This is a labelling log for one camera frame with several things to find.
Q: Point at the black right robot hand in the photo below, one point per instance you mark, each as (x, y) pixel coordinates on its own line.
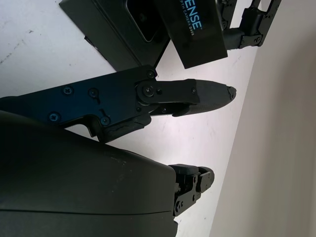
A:
(74, 185)

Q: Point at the black box base with foam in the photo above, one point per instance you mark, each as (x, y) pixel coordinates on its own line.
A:
(108, 32)

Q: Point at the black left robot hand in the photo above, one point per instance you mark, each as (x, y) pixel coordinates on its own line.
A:
(251, 22)

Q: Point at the black RealSense box lid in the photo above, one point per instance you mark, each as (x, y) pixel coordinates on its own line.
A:
(197, 37)

